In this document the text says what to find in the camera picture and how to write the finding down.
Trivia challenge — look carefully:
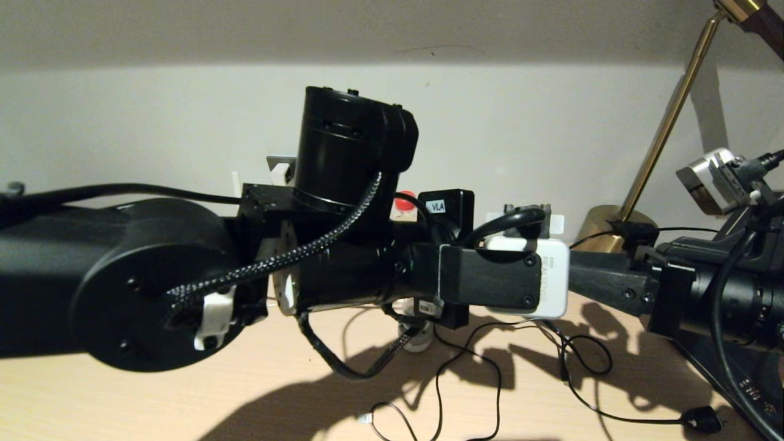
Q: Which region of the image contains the white power adapter plug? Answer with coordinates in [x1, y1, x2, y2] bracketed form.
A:
[440, 205, 571, 320]

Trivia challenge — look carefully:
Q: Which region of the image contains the clear water bottle red cap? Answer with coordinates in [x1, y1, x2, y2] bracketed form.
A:
[391, 191, 420, 222]

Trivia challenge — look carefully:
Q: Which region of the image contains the brass desk lamp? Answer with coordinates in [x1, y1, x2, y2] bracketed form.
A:
[576, 0, 784, 253]

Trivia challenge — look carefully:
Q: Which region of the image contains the small white dome humidifier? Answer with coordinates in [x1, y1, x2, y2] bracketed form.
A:
[398, 318, 434, 353]

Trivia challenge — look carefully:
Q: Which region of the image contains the black inline switch box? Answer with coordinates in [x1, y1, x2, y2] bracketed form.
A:
[612, 222, 658, 247]

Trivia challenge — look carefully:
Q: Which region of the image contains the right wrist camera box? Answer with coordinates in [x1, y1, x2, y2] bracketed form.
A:
[676, 148, 767, 216]

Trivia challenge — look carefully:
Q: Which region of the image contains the black lamp power cord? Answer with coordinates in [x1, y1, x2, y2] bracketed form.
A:
[539, 230, 728, 434]

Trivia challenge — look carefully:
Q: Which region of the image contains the black usb cable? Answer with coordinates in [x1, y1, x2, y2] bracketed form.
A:
[359, 318, 613, 441]

